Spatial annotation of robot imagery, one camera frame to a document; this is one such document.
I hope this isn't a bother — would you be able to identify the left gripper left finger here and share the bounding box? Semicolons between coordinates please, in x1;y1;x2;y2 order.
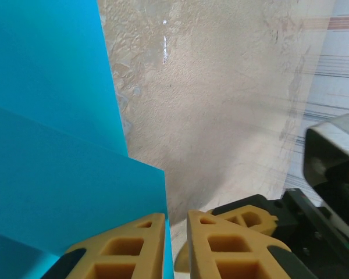
45;212;167;279

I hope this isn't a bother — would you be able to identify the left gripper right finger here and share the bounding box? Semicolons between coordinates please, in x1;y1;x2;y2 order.
186;209;318;279

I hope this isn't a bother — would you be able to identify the blue paper sheet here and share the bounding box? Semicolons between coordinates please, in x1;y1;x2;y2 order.
0;0;176;279

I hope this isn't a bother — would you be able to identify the striped corrugated enclosure panel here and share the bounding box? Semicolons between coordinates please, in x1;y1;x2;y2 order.
284;0;349;201

